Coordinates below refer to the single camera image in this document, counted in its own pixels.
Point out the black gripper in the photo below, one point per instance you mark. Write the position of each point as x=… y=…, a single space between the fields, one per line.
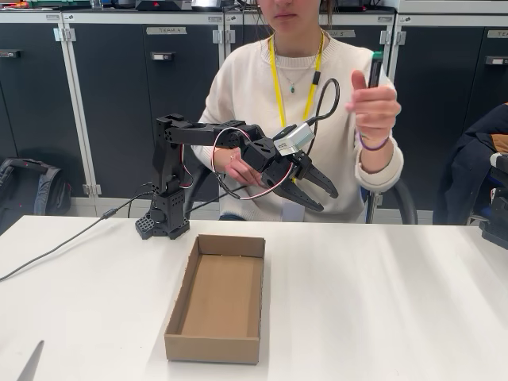
x=278 y=177

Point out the green red marker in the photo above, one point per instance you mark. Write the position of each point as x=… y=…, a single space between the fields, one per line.
x=375 y=73

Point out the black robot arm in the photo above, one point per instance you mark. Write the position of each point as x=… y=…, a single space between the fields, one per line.
x=190 y=133

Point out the left forearm in cream sleeve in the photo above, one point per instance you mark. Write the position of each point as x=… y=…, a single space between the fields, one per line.
x=381 y=166

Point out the right forearm in cream sleeve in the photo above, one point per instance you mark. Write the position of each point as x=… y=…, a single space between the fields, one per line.
x=210 y=156

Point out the person in cream sweater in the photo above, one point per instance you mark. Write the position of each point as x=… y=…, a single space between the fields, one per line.
x=254 y=99

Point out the person's right hand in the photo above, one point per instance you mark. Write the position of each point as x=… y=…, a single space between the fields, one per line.
x=238 y=168

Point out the person's left hand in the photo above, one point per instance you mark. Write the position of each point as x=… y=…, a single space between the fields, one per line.
x=377 y=111

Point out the pale badge card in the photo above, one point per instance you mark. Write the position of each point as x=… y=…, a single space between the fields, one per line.
x=293 y=212

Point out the purple wristband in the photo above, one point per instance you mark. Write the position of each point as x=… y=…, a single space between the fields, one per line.
x=373 y=147

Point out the grey tape label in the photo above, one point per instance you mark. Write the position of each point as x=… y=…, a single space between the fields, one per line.
x=343 y=34
x=498 y=33

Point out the dark jacket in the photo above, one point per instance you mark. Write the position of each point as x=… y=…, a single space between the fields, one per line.
x=476 y=158

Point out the brown cardboard box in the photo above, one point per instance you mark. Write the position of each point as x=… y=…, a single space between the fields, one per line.
x=214 y=349

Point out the grey box device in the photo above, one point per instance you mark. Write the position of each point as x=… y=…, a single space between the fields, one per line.
x=206 y=4

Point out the grey tape label TEAM 4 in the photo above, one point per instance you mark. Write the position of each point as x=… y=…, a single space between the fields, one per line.
x=166 y=30

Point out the black device with red logo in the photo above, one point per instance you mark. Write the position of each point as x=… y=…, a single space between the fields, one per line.
x=162 y=5

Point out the black grey backpack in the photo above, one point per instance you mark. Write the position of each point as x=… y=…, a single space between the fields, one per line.
x=31 y=190

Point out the clear glass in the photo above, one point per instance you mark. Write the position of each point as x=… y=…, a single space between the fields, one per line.
x=98 y=4

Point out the green flat object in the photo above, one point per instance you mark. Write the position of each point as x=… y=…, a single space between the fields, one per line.
x=59 y=4

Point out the orange red tool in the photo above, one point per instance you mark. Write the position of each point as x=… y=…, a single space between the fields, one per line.
x=14 y=5

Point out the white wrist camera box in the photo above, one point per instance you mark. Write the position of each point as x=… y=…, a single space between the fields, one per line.
x=297 y=139

